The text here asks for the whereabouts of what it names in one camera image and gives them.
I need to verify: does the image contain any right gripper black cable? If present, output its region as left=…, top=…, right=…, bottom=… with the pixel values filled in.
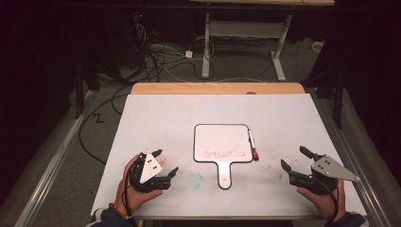
left=313, top=176, right=340, bottom=227

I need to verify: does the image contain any white metal desk frame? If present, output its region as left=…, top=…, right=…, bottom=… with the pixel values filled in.
left=188, top=0, right=336, bottom=82

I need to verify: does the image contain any metal floor rail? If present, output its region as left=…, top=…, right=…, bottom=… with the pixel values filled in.
left=13, top=90, right=97, bottom=227
left=315, top=94, right=395, bottom=227

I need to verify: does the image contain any white power strip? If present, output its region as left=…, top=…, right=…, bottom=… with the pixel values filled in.
left=311, top=40, right=325, bottom=54

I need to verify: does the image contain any black metal stand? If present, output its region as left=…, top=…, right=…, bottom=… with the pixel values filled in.
left=73, top=61, right=102, bottom=120

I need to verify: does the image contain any person's right hand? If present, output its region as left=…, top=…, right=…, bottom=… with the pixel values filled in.
left=296, top=178, right=347, bottom=223

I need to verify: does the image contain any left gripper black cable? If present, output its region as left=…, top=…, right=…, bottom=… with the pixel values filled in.
left=124, top=157, right=140, bottom=227

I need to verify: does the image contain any wooden table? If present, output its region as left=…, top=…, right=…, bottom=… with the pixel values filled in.
left=130, top=82, right=325, bottom=221

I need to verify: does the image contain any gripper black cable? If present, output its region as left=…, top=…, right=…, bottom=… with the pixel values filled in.
left=124, top=157, right=140, bottom=227
left=313, top=176, right=340, bottom=227

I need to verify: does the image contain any person's left hand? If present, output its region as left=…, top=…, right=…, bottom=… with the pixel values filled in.
left=113, top=154, right=164, bottom=218

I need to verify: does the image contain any white table cover sheet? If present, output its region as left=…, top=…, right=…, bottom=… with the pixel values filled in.
left=90, top=93, right=368, bottom=218

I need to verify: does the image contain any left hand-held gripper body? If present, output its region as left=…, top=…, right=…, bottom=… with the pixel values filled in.
left=127, top=151, right=173, bottom=193

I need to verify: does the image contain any black floor cable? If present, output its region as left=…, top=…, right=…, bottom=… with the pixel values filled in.
left=78, top=84, right=133, bottom=166

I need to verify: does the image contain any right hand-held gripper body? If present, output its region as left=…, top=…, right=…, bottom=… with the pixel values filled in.
left=288, top=153, right=361, bottom=195

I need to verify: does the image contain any red wrist bracelet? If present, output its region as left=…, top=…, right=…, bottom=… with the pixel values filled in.
left=108, top=202, right=134, bottom=220

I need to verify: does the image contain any red whiteboard marker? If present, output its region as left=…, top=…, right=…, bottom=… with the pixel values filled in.
left=248, top=129, right=260, bottom=161

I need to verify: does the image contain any tangle of floor cables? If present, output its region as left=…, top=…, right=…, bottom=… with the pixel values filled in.
left=131, top=12, right=218, bottom=83

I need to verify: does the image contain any white paddle whiteboard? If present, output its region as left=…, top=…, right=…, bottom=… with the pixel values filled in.
left=192, top=123, right=254, bottom=190

